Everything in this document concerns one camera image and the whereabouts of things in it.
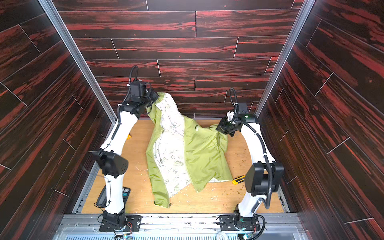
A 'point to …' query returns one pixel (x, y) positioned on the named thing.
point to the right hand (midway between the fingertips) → (219, 127)
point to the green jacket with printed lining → (181, 152)
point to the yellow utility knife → (239, 180)
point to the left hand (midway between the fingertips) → (158, 90)
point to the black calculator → (101, 201)
